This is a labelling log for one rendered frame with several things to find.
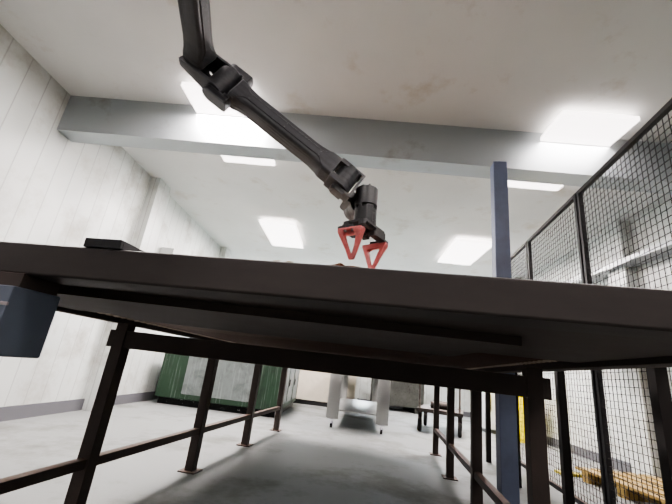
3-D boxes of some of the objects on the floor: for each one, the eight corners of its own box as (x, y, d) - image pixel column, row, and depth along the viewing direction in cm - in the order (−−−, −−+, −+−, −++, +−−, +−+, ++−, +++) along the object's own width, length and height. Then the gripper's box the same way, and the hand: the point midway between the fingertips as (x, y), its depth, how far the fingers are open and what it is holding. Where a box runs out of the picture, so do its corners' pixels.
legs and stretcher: (-368, 757, 61) (-115, 271, 88) (-414, 737, 63) (-153, 268, 90) (282, 430, 437) (292, 357, 463) (272, 428, 439) (283, 356, 465)
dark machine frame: (731, 662, 119) (676, 342, 150) (601, 634, 125) (574, 333, 157) (490, 462, 397) (488, 364, 429) (454, 456, 403) (455, 361, 435)
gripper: (363, 192, 85) (358, 255, 80) (390, 215, 96) (387, 272, 91) (339, 197, 89) (333, 258, 84) (367, 219, 100) (364, 273, 95)
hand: (362, 262), depth 88 cm, fingers open, 9 cm apart
